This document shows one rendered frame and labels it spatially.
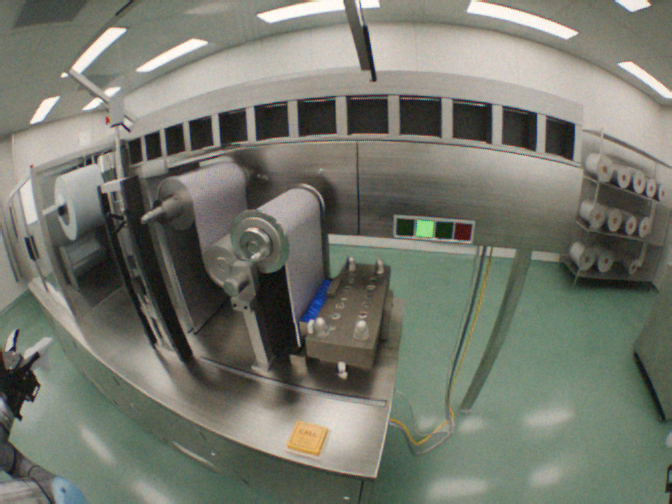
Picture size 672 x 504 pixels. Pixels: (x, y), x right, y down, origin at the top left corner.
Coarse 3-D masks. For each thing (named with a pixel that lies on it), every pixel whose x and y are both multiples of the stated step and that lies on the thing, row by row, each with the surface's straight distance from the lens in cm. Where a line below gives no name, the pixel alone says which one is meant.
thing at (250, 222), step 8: (240, 224) 62; (248, 224) 60; (256, 224) 59; (264, 224) 58; (240, 232) 62; (272, 232) 58; (272, 240) 59; (280, 248) 59; (272, 256) 61; (256, 264) 64; (264, 264) 63; (272, 264) 62
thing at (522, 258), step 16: (528, 256) 117; (512, 272) 122; (512, 288) 122; (512, 304) 127; (496, 320) 136; (496, 336) 136; (496, 352) 144; (480, 368) 153; (480, 384) 161; (464, 400) 177
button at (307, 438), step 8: (296, 424) 64; (304, 424) 64; (312, 424) 64; (296, 432) 63; (304, 432) 63; (312, 432) 63; (320, 432) 63; (288, 440) 63; (296, 440) 62; (304, 440) 62; (312, 440) 62; (320, 440) 62; (288, 448) 64; (296, 448) 62; (304, 448) 61; (312, 448) 61; (320, 448) 62
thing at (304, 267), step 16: (304, 240) 69; (320, 240) 82; (288, 256) 61; (304, 256) 70; (320, 256) 83; (288, 272) 62; (304, 272) 71; (320, 272) 84; (288, 288) 64; (304, 288) 72; (304, 304) 74
